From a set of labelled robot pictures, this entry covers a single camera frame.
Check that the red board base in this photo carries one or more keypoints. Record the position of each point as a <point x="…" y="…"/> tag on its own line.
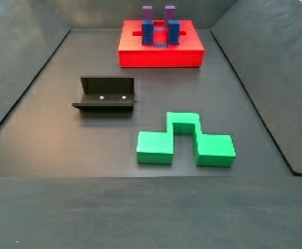
<point x="185" y="55"/>

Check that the black angle bracket holder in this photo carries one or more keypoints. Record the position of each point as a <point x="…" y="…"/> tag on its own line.
<point x="106" y="93"/>

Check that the blue U-shaped block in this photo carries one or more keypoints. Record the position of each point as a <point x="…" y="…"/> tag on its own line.
<point x="161" y="33"/>

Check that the green zigzag block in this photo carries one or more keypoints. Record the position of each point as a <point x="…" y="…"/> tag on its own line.
<point x="213" y="149"/>

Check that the purple U-shaped block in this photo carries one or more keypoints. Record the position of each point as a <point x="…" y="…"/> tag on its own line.
<point x="151" y="13"/>

